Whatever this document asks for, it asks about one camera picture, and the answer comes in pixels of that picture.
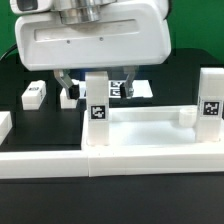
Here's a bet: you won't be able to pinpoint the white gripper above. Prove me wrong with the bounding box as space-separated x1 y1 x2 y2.
14 1 171 100

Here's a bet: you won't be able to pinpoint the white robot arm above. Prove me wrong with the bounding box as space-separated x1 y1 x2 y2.
9 0 171 99

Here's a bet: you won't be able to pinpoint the fiducial marker sheet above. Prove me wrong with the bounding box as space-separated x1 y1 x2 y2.
79 80 153 99

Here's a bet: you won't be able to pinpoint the white block at left edge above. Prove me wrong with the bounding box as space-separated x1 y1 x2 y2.
0 111 12 145

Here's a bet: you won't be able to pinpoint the white L-shaped guide fence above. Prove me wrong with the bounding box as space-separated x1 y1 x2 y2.
0 108 224 179

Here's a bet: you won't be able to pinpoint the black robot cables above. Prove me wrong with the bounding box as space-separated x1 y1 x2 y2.
0 44 18 62

